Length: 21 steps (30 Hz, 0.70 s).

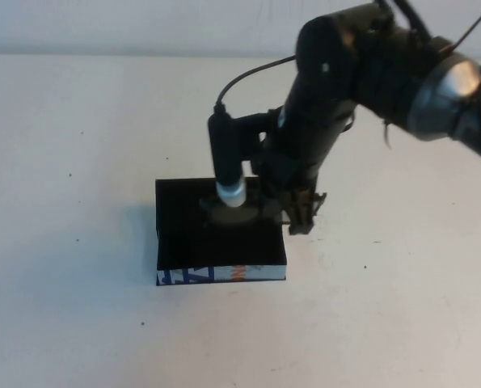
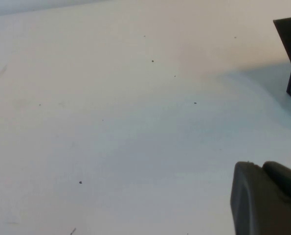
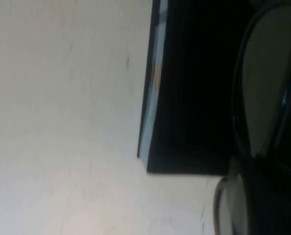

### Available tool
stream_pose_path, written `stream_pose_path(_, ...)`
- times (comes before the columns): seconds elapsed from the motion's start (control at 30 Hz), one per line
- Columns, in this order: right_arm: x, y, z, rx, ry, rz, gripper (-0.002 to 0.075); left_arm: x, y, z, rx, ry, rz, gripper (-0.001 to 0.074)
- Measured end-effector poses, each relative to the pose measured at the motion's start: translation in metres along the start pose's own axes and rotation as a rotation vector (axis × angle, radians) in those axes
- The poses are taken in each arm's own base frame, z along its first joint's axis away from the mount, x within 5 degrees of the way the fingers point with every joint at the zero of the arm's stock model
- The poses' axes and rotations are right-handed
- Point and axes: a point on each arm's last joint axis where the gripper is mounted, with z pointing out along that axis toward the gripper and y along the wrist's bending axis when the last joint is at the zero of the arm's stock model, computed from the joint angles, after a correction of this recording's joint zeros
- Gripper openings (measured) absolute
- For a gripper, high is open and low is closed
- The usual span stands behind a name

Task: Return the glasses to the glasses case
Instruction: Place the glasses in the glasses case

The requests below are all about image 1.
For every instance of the long thin black zip tie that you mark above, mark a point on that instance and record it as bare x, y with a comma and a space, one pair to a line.
472, 25

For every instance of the dark tortoiseshell frame glasses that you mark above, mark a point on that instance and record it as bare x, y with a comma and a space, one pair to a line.
232, 217

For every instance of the short hanging black zip tie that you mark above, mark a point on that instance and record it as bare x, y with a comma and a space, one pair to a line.
386, 135

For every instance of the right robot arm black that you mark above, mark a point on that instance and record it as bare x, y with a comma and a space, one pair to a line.
325, 101

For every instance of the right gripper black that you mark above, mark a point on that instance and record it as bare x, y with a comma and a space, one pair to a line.
288, 182

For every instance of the black glasses case box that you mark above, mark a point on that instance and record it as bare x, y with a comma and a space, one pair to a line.
224, 250

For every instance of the right camera mount black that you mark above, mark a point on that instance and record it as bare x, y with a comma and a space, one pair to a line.
252, 125

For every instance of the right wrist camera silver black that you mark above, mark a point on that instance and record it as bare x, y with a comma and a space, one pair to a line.
226, 161

